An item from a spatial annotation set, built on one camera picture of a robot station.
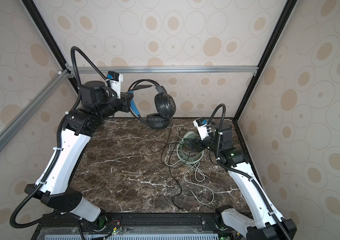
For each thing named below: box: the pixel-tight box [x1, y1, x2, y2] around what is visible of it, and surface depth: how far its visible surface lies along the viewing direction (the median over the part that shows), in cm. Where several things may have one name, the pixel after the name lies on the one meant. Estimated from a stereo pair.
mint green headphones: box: [176, 131, 204, 165], surface depth 97 cm
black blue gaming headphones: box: [143, 79, 177, 129], surface depth 58 cm
